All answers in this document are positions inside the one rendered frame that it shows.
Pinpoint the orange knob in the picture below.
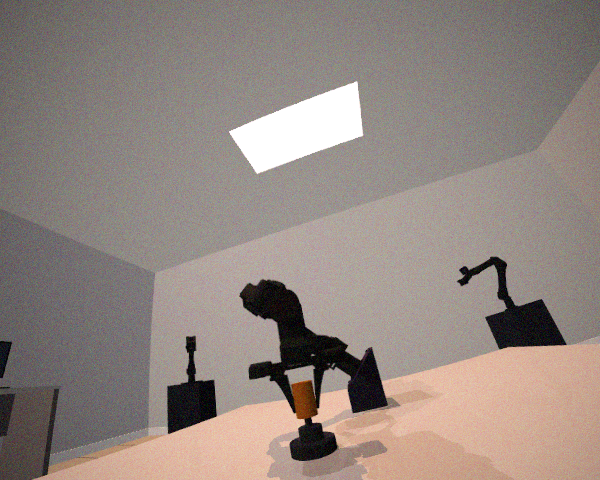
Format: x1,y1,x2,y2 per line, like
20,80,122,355
291,380,318,419

